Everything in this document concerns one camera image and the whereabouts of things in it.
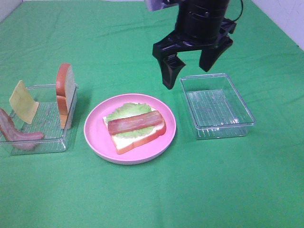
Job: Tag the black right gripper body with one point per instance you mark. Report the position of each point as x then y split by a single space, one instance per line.
195 29

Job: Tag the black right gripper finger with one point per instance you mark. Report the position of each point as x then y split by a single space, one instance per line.
209 56
170 67

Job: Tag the red bacon strip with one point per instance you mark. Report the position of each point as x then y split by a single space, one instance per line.
122 125

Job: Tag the green lettuce leaf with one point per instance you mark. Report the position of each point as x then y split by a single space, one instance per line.
128 110

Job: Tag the bread slice orange crust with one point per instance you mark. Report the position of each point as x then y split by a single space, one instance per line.
124 145

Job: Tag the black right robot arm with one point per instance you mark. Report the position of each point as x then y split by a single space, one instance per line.
202 4

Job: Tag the clear plastic tray right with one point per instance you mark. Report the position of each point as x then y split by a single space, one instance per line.
215 107

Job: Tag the clear plastic tray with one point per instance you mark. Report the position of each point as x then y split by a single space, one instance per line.
46 120
215 107

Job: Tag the pink round plate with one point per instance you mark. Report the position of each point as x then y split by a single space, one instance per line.
99 139

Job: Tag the standing bread slice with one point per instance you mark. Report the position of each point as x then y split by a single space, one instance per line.
65 87

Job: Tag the green tablecloth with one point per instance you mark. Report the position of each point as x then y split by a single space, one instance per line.
256 181

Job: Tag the clear plastic tray left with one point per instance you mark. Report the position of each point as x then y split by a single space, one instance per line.
46 120

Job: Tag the yellow cheese slice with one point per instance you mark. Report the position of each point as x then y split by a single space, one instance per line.
22 103

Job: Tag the pink bacon strip left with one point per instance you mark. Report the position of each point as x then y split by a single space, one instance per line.
10 132

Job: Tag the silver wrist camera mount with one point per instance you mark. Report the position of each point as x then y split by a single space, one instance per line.
154 5

